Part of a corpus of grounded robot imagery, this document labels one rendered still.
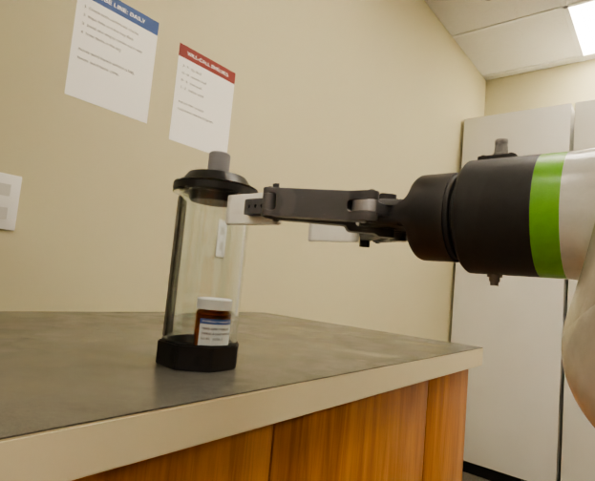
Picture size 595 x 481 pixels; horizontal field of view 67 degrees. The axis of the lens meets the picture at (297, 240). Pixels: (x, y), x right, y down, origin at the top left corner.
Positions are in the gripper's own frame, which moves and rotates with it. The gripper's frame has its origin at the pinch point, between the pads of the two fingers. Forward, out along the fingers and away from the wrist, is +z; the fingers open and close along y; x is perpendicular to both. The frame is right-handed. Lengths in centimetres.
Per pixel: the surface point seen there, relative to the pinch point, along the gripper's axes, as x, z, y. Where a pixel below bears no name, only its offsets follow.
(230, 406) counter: 19.0, -1.1, 6.0
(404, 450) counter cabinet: 35, 2, -40
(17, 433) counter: 17.9, -0.9, 24.6
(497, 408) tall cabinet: 70, 41, -247
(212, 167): -6.8, 11.6, 0.9
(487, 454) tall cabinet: 97, 45, -247
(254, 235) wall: -7, 72, -68
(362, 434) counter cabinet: 28.8, 2.0, -25.2
